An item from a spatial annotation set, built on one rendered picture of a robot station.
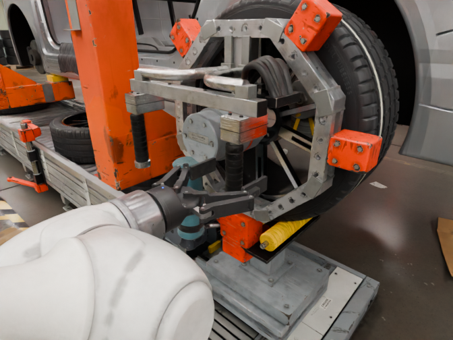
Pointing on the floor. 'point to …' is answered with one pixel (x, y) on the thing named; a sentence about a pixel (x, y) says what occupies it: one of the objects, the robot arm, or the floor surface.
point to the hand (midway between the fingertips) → (234, 174)
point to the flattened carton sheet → (446, 241)
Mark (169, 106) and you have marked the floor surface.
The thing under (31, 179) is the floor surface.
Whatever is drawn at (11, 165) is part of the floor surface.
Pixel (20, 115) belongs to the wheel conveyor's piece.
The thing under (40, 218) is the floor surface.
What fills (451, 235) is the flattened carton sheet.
